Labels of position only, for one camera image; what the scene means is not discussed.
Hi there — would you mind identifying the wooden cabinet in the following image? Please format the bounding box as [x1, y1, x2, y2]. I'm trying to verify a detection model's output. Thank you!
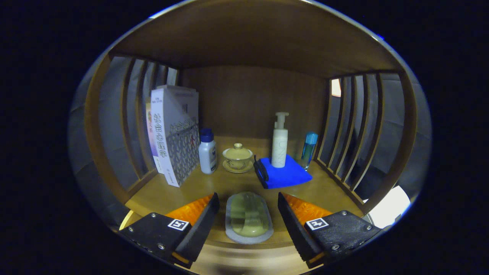
[69, 0, 432, 245]

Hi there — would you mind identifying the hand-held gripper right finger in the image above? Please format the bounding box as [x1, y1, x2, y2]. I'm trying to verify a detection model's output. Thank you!
[277, 192, 382, 270]

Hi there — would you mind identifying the thin purple book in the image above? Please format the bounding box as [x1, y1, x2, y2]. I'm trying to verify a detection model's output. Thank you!
[145, 100, 159, 158]

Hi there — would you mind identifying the yellow lidded teacup with saucer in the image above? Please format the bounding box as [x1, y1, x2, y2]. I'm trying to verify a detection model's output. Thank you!
[222, 143, 254, 174]

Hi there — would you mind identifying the wooden countertop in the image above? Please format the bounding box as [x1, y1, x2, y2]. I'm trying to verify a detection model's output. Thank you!
[124, 136, 365, 245]

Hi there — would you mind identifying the thick white patterned book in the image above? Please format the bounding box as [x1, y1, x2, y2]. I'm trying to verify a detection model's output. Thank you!
[151, 85, 200, 188]

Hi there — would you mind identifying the green sponge brush grey pad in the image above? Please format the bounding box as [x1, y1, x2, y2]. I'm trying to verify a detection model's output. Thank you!
[225, 192, 274, 245]

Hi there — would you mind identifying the clear blue bottle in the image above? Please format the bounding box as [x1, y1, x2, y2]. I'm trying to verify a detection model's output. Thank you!
[301, 132, 319, 170]

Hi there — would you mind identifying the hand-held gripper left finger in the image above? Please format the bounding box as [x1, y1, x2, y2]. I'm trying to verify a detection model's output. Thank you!
[118, 192, 221, 269]

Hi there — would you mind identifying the white bottle blue cap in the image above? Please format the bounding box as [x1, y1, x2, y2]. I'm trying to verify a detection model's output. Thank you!
[198, 128, 218, 175]

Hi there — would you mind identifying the white pump bottle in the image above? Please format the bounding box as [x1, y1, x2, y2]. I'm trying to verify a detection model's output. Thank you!
[271, 112, 290, 168]

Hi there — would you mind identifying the folded blue cloth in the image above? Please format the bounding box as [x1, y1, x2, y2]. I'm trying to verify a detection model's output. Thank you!
[254, 154, 313, 189]

